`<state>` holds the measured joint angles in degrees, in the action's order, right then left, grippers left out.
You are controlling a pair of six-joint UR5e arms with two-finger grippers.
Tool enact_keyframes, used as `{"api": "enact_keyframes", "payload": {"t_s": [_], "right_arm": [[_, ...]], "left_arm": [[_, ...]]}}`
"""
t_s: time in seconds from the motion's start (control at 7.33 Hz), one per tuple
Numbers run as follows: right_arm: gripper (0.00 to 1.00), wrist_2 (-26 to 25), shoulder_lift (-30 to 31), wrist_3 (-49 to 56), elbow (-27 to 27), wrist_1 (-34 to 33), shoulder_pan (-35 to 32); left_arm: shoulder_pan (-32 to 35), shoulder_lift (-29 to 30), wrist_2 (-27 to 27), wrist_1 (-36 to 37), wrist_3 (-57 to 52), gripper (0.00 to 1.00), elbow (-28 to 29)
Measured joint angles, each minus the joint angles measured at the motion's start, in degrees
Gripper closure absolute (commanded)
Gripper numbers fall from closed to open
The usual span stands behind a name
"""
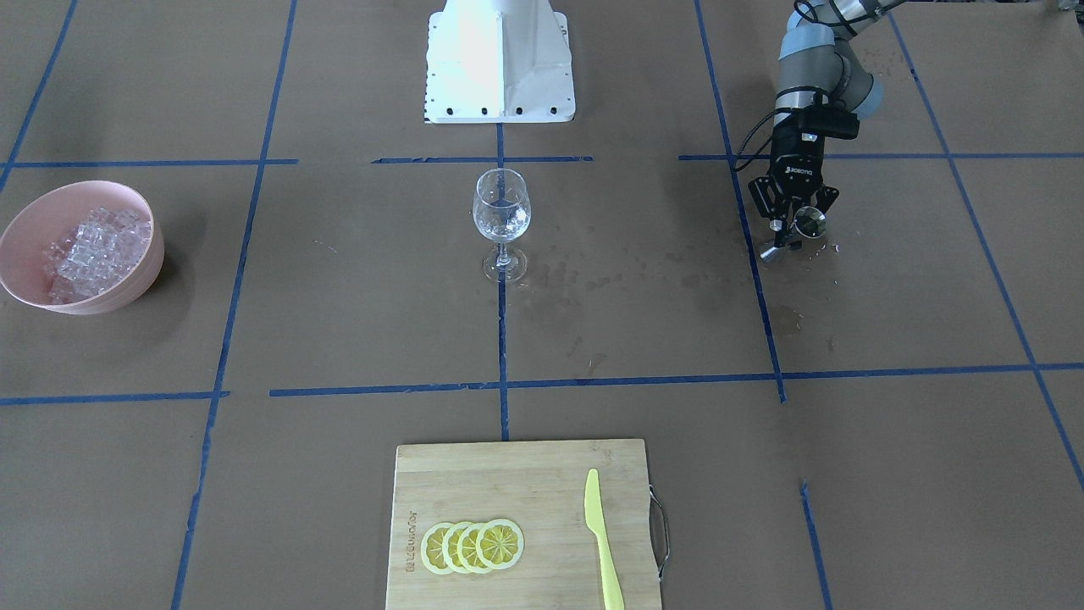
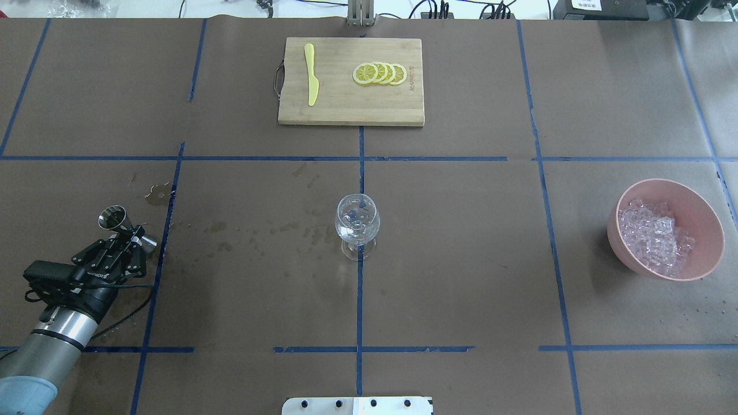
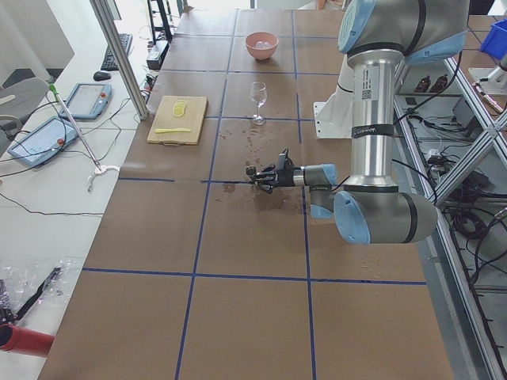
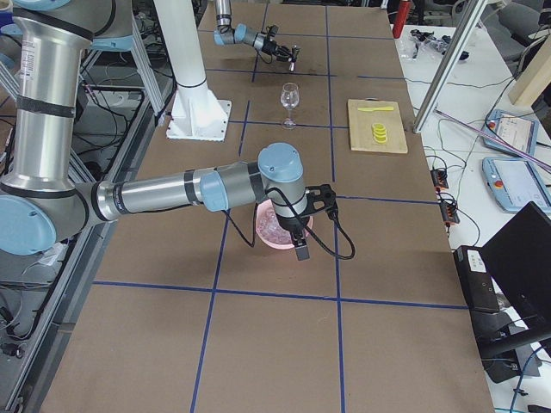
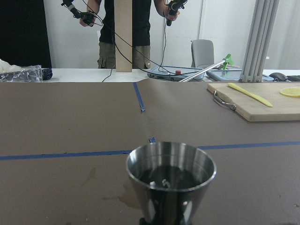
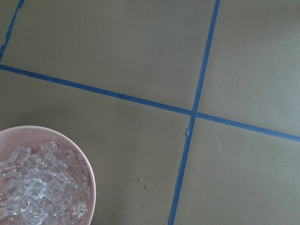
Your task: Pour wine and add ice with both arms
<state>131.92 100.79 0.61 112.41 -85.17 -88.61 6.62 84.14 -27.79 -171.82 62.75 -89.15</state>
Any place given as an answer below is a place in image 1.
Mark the steel double jigger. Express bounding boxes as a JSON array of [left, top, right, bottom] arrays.
[[759, 206, 827, 263]]

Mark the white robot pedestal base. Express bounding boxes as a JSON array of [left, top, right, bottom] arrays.
[[423, 1, 577, 125]]

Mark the yellow plastic knife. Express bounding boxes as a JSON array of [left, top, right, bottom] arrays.
[[582, 469, 625, 609]]

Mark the clear ice cube pile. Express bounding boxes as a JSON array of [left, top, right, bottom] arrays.
[[42, 206, 152, 304]]

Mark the lemon slice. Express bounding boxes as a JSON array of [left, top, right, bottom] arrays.
[[422, 522, 454, 575], [444, 521, 473, 574], [456, 524, 493, 574], [475, 518, 525, 570]]

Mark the pink plastic bowl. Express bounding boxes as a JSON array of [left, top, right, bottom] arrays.
[[1, 180, 165, 315]]

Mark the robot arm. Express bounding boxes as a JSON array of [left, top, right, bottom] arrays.
[[749, 1, 899, 246]]

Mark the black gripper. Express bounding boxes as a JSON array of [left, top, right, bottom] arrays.
[[749, 114, 840, 231]]

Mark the bamboo cutting board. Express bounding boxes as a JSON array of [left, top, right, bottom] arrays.
[[384, 439, 662, 609]]

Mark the clear wine glass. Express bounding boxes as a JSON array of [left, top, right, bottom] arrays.
[[472, 169, 532, 283]]

